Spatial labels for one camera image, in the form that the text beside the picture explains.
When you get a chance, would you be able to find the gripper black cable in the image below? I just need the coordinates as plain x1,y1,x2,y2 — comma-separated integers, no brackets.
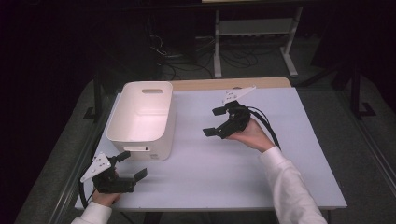
78,179,96,210
247,105,282,151

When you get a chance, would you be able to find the person's right hand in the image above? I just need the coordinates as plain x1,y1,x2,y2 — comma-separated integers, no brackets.
228,117,276,154

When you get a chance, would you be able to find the white plastic storage bin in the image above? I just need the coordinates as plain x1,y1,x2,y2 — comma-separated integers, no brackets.
106,80,177,162

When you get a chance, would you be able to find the black metal stand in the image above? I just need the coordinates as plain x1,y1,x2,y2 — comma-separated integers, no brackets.
330,60,377,120
82,73,105,121

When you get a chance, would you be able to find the person's left hand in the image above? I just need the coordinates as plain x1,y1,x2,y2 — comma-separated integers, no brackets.
92,169,121,208

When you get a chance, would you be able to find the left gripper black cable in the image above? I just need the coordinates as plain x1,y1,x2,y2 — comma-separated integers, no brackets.
78,179,96,210

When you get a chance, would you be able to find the white metal stand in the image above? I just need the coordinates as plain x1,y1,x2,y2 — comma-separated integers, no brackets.
212,6,304,79

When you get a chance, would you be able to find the tangle of floor cables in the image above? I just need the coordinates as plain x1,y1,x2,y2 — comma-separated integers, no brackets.
146,18,260,81

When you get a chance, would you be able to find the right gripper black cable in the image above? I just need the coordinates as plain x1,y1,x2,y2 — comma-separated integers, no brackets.
247,105,282,151

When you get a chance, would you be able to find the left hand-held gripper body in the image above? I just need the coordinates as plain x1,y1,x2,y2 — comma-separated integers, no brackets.
79,151,138,194

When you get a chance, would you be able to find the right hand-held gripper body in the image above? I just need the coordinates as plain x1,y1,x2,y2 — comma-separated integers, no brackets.
218,86,257,140

